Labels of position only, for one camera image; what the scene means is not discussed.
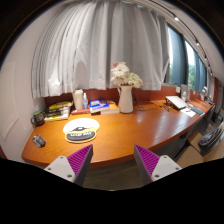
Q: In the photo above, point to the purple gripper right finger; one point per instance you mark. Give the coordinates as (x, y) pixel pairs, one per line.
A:
(153, 167)

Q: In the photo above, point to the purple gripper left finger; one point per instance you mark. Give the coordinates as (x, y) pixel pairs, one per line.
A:
(74, 167)

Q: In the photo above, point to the round yellow white mouse pad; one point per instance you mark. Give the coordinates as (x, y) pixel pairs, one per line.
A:
(81, 130)

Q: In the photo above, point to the grey computer mouse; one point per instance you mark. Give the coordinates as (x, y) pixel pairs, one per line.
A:
(39, 141)

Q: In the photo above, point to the stack of yellow black books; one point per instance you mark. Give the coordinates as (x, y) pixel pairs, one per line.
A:
(58, 111)

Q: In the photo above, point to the dark green mug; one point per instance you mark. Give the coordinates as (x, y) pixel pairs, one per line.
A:
(38, 118)

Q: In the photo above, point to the grey office chair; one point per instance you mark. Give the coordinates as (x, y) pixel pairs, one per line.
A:
(209, 138)

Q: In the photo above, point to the clear sanitizer bottle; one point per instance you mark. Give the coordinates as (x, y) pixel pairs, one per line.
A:
(85, 101)

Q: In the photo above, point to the white ceramic vase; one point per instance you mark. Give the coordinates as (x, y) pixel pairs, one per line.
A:
(125, 99)

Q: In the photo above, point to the silver laptop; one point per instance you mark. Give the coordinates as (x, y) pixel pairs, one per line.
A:
(176, 101)

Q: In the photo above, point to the black keyboard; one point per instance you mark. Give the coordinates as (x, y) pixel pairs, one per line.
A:
(198, 111)

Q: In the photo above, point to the white tissue roll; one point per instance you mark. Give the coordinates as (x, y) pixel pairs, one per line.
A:
(77, 98)

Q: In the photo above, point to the white flower bouquet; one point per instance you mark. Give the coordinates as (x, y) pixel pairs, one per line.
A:
(122, 76)

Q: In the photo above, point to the dark blue curtain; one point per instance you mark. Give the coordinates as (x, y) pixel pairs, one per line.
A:
(177, 58)

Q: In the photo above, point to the white curtain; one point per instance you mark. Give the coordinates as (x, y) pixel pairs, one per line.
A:
(79, 46)

